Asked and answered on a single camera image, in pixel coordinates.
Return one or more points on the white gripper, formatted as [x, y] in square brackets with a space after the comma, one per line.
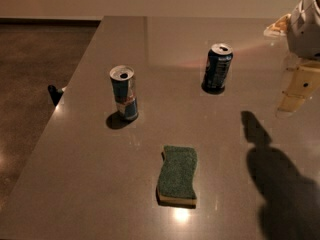
[304, 34]

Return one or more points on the green and yellow sponge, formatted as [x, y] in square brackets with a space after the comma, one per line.
[175, 182]

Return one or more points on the dark blue soda can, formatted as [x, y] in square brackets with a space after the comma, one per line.
[218, 63]

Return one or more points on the silver blue energy drink can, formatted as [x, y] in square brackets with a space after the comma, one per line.
[123, 84]

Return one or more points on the black object at table edge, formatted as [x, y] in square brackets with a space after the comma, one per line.
[55, 94]

